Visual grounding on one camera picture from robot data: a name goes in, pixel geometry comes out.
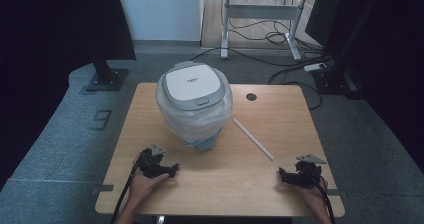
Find white grey lidded trash can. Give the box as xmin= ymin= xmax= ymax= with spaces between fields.
xmin=155 ymin=60 xmax=234 ymax=152

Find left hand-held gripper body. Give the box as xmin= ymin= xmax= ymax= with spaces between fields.
xmin=135 ymin=143 xmax=168 ymax=180

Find person's right hand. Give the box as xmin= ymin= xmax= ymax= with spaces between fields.
xmin=294 ymin=178 xmax=329 ymax=207

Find tangled black cables under desk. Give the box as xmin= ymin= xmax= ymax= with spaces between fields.
xmin=228 ymin=0 xmax=321 ymax=50

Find black metal stand foot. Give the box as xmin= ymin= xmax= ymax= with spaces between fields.
xmin=312 ymin=65 xmax=365 ymax=100

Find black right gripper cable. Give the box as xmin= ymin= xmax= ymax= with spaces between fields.
xmin=313 ymin=176 xmax=337 ymax=224

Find looped black floor cable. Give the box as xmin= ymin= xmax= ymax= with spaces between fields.
xmin=267 ymin=63 xmax=324 ymax=111

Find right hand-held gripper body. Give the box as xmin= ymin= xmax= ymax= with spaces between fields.
xmin=292 ymin=154 xmax=328 ymax=187

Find long black floor cable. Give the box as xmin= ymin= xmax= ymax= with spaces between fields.
xmin=188 ymin=46 xmax=329 ymax=67

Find person's left hand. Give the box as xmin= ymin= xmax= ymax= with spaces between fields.
xmin=128 ymin=172 xmax=170 ymax=203

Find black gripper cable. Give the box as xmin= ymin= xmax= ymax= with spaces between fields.
xmin=110 ymin=152 xmax=145 ymax=224
xmin=313 ymin=176 xmax=337 ymax=224

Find black stand with base plate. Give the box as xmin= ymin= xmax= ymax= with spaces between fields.
xmin=85 ymin=48 xmax=130 ymax=93

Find white metal frame desk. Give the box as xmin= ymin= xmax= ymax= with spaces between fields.
xmin=213 ymin=0 xmax=345 ymax=61

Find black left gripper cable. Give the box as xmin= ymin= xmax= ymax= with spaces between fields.
xmin=110 ymin=152 xmax=145 ymax=224

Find white power strip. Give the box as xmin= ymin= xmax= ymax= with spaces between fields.
xmin=303 ymin=62 xmax=328 ymax=73

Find white plastic straw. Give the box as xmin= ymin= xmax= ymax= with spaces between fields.
xmin=232 ymin=118 xmax=275 ymax=162

